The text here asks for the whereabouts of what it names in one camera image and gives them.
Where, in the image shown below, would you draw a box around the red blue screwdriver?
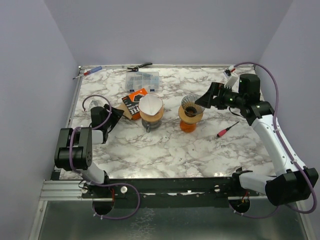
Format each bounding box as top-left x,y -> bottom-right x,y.
73,66 -> 102,80

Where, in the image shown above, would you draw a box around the pink handled tool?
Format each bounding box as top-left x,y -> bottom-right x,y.
216,122 -> 239,138

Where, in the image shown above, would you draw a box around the white paper coffee filter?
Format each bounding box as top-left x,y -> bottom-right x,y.
138,94 -> 163,116

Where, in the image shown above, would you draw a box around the pink plastic dripper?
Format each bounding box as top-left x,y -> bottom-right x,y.
138,93 -> 165,117

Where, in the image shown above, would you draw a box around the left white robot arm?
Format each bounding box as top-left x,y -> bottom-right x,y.
54,104 -> 125,186

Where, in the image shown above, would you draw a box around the orange coffee filter box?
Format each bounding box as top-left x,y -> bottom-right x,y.
116,88 -> 148,121

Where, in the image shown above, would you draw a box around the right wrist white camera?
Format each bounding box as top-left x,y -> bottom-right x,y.
223,65 -> 239,89

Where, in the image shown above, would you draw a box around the grey glass dripper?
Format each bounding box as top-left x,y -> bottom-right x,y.
181,94 -> 205,118

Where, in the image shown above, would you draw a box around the black pliers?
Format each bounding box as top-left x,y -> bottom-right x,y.
127,62 -> 153,72

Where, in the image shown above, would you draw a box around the wrist white camera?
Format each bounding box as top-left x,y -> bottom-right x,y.
89,100 -> 99,109
223,65 -> 239,89

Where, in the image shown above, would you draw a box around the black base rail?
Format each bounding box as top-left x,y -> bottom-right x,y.
49,171 -> 266,210

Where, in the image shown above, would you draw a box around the clear plastic screw organizer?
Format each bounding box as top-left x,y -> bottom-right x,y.
124,71 -> 160,93

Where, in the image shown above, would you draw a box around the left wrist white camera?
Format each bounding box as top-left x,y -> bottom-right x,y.
89,100 -> 99,109

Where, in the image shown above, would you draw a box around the orange glass carafe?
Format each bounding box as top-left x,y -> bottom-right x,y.
179,120 -> 197,133

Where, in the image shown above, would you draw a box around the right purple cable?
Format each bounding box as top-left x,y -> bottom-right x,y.
231,62 -> 318,219

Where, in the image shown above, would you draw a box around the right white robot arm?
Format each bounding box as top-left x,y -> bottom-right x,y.
195,73 -> 319,206

